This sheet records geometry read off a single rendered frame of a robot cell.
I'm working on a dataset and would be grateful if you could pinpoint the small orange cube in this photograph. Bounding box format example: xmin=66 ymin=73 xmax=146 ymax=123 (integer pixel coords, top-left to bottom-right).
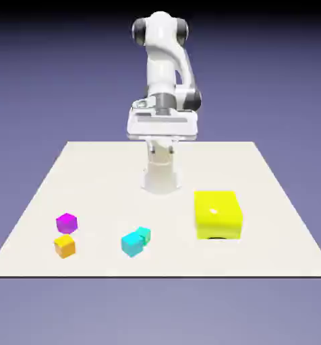
xmin=53 ymin=234 xmax=77 ymax=260

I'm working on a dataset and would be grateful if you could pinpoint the small magenta cube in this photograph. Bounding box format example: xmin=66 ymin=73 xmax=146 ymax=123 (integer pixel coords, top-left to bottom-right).
xmin=55 ymin=212 xmax=78 ymax=235

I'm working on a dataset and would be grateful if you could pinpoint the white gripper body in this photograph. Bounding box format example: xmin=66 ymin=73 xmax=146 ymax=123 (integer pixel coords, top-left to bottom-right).
xmin=126 ymin=106 xmax=199 ymax=142

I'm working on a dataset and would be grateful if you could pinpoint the small cyan cube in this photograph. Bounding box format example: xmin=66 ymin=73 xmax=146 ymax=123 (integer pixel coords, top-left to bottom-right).
xmin=120 ymin=232 xmax=146 ymax=259

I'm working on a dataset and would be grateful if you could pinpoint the large yellow box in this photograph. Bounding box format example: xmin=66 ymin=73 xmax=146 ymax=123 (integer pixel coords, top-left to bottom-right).
xmin=194 ymin=190 xmax=244 ymax=241

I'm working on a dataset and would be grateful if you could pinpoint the small teal cube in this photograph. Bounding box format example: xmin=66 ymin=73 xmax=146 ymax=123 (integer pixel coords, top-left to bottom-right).
xmin=135 ymin=226 xmax=152 ymax=247

